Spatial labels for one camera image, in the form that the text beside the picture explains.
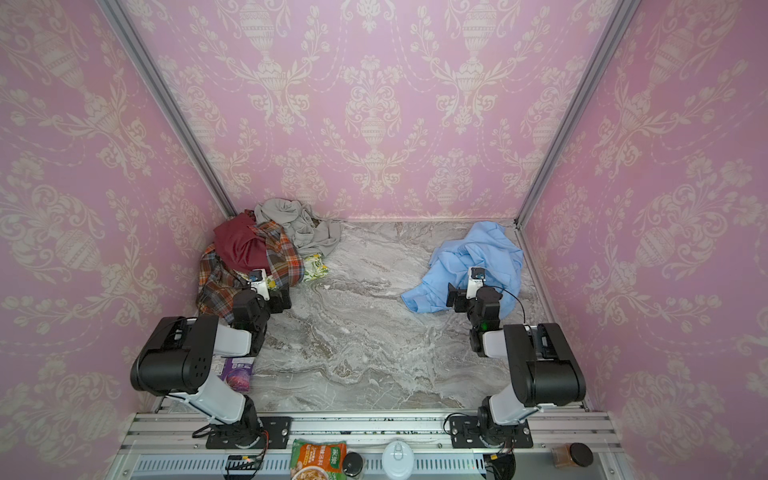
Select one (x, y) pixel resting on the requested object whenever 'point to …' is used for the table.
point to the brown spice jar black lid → (571, 454)
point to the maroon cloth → (239, 247)
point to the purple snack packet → (237, 372)
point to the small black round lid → (352, 464)
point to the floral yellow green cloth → (314, 268)
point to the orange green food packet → (317, 460)
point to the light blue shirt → (487, 248)
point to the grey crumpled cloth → (309, 234)
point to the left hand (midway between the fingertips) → (274, 285)
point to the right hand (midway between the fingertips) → (467, 282)
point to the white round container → (398, 460)
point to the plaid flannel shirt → (219, 279)
